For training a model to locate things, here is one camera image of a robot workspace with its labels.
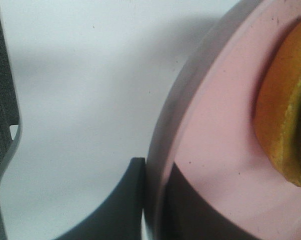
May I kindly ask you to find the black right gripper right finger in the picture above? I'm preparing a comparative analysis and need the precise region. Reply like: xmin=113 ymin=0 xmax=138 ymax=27
xmin=160 ymin=164 xmax=241 ymax=240

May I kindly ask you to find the toy hamburger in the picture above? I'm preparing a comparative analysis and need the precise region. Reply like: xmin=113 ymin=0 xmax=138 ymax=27
xmin=253 ymin=21 xmax=301 ymax=187

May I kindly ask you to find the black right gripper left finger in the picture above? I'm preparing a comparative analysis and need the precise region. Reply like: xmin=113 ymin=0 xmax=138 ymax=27
xmin=58 ymin=157 xmax=146 ymax=240

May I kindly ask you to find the pink round plate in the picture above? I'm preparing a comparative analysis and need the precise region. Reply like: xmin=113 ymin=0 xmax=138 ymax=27
xmin=144 ymin=0 xmax=301 ymax=240

